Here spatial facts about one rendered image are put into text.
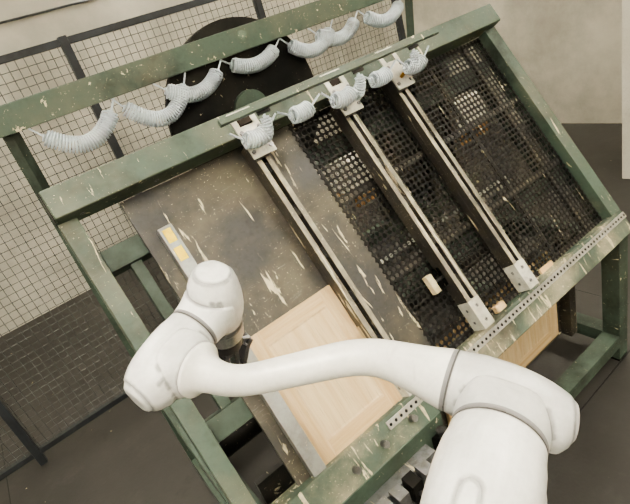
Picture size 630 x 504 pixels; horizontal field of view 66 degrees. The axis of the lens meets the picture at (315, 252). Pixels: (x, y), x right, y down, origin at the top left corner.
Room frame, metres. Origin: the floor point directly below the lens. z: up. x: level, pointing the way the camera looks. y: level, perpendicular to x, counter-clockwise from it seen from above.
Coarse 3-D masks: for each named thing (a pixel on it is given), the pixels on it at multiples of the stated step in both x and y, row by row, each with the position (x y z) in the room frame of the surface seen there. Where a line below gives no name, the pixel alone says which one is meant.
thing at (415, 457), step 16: (432, 432) 1.23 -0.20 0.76; (400, 448) 1.16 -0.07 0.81; (416, 448) 1.19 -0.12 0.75; (432, 448) 1.22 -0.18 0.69; (384, 464) 1.12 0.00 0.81; (400, 464) 1.15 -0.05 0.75; (416, 464) 1.12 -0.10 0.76; (368, 480) 1.08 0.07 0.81; (384, 480) 1.11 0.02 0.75; (400, 480) 1.10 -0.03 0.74; (416, 480) 1.06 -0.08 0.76; (352, 496) 1.05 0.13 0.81; (368, 496) 1.07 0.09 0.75; (384, 496) 1.04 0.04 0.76; (400, 496) 1.02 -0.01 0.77; (416, 496) 1.04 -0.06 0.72
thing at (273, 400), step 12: (180, 240) 1.51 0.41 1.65; (180, 264) 1.46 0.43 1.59; (192, 264) 1.47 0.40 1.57; (252, 360) 1.29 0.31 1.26; (264, 396) 1.22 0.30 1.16; (276, 396) 1.23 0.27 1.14; (276, 408) 1.20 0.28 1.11; (288, 408) 1.21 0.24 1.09; (276, 420) 1.20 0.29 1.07; (288, 420) 1.19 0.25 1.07; (288, 432) 1.16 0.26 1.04; (300, 432) 1.17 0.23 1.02; (300, 444) 1.14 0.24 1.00; (300, 456) 1.13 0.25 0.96; (312, 456) 1.12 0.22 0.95; (312, 468) 1.10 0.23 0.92; (324, 468) 1.10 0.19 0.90
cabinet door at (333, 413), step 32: (288, 320) 1.42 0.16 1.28; (320, 320) 1.44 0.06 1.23; (352, 320) 1.45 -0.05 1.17; (256, 352) 1.33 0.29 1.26; (288, 352) 1.35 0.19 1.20; (320, 384) 1.29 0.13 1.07; (352, 384) 1.31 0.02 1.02; (384, 384) 1.32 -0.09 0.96; (320, 416) 1.22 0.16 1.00; (352, 416) 1.24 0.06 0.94; (320, 448) 1.16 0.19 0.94
